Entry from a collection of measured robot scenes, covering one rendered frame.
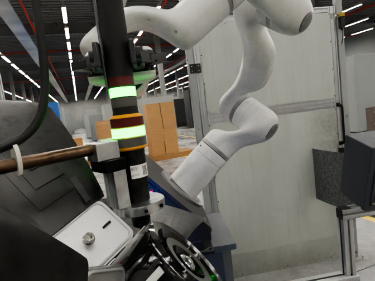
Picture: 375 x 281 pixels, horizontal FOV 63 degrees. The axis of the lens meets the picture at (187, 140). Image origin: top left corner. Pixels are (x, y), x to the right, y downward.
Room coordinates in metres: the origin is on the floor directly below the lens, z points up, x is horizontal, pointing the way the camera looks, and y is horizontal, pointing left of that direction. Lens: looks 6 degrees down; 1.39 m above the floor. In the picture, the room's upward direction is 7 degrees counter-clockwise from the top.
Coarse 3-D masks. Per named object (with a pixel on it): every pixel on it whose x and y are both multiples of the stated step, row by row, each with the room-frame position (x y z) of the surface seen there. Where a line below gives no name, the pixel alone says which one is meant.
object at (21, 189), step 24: (0, 120) 0.41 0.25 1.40; (24, 120) 0.43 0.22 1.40; (48, 120) 0.46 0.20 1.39; (24, 144) 0.39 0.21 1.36; (48, 144) 0.41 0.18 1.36; (72, 144) 0.43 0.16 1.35; (48, 168) 0.37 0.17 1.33; (72, 168) 0.39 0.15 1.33; (0, 192) 0.33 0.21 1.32; (24, 192) 0.34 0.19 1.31; (48, 192) 0.35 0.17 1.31; (72, 192) 0.36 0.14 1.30; (96, 192) 0.37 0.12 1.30; (24, 216) 0.32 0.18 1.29; (48, 216) 0.33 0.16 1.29; (72, 216) 0.33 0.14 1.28
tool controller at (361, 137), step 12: (360, 132) 0.86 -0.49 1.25; (372, 132) 0.85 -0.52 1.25; (348, 144) 0.84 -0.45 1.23; (360, 144) 0.79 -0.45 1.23; (372, 144) 0.77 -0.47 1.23; (348, 156) 0.85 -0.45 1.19; (360, 156) 0.80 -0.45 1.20; (372, 156) 0.76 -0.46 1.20; (348, 168) 0.85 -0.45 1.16; (360, 168) 0.80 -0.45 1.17; (372, 168) 0.77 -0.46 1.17; (348, 180) 0.85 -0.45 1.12; (360, 180) 0.80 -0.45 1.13; (372, 180) 0.78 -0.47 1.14; (348, 192) 0.86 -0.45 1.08; (360, 192) 0.80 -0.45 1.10; (372, 192) 0.78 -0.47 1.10; (360, 204) 0.81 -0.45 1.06; (372, 204) 0.79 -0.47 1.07
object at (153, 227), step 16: (160, 224) 0.34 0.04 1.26; (144, 240) 0.29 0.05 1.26; (160, 240) 0.32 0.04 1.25; (176, 240) 0.34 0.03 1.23; (128, 256) 0.29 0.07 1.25; (144, 256) 0.27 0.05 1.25; (160, 256) 0.27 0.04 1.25; (176, 256) 0.29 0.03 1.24; (192, 256) 0.33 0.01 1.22; (128, 272) 0.27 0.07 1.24; (144, 272) 0.27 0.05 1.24; (176, 272) 0.26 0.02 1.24; (192, 272) 0.30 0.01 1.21; (208, 272) 0.34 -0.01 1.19
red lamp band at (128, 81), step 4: (120, 76) 0.38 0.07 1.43; (124, 76) 0.39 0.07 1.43; (128, 76) 0.39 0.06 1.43; (132, 76) 0.40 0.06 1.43; (108, 80) 0.39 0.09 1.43; (112, 80) 0.39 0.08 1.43; (116, 80) 0.38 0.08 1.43; (120, 80) 0.38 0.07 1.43; (124, 80) 0.39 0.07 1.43; (128, 80) 0.39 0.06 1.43; (132, 80) 0.39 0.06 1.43; (108, 84) 0.39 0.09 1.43; (112, 84) 0.39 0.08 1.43; (116, 84) 0.38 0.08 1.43; (120, 84) 0.38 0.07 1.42; (124, 84) 0.39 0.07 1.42; (128, 84) 0.39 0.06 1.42; (132, 84) 0.39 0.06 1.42
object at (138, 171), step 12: (120, 156) 0.39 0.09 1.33; (132, 156) 0.38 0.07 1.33; (144, 156) 0.40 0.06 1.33; (132, 168) 0.38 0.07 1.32; (144, 168) 0.39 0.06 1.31; (132, 180) 0.38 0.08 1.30; (144, 180) 0.39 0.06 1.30; (132, 192) 0.39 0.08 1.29; (144, 192) 0.39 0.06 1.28; (144, 216) 0.39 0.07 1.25
